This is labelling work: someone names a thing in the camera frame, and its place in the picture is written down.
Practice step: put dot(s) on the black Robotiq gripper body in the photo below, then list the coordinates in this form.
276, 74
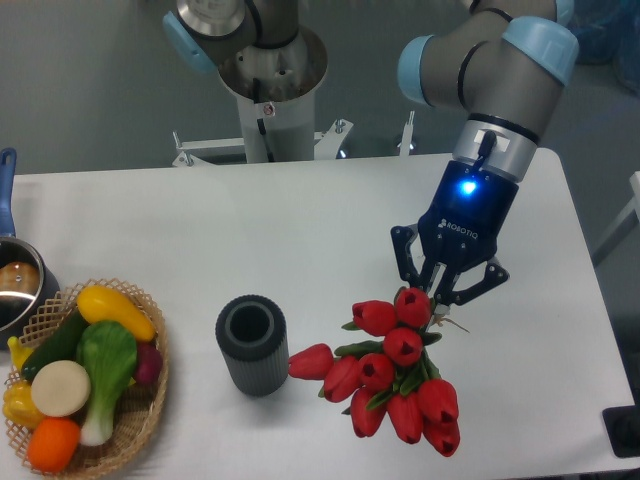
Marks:
461, 226

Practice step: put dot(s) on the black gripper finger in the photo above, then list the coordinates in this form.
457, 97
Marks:
403, 238
445, 294

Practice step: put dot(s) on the red tulip bouquet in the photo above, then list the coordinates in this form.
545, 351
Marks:
390, 375

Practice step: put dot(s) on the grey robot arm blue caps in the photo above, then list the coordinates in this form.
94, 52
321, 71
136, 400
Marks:
506, 66

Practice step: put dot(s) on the dark grey ribbed vase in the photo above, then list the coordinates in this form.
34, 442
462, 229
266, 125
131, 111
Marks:
251, 333

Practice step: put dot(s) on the black device table corner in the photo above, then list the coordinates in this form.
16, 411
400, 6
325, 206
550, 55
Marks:
622, 426

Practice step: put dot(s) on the blue plastic bag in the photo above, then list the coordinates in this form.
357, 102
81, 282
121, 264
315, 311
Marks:
608, 33

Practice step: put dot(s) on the purple red radish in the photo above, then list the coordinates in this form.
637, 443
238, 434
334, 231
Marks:
149, 364

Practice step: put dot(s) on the yellow squash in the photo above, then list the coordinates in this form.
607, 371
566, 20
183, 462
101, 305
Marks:
98, 303

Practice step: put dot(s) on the green bok choy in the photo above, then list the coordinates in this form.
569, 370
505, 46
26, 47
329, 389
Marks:
108, 353

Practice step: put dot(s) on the woven wicker basket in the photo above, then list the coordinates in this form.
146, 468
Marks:
138, 410

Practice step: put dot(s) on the dark green cucumber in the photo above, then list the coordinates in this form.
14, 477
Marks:
60, 345

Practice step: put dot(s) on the beige round bun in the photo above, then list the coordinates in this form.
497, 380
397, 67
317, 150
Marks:
61, 388

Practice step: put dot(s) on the yellow banana tip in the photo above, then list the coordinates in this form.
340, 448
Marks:
18, 352

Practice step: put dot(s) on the orange fruit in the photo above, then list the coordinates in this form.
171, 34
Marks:
53, 444

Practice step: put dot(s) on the yellow bell pepper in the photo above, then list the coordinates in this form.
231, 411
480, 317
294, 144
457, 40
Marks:
19, 407

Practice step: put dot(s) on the white metal base frame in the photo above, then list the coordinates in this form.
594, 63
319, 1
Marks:
327, 145

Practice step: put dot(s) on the white table leg frame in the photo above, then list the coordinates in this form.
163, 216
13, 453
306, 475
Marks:
620, 227

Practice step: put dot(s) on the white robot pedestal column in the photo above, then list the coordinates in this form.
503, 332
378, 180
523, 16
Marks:
275, 94

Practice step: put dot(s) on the blue handled steel pot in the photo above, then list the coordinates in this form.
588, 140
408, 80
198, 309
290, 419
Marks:
26, 281

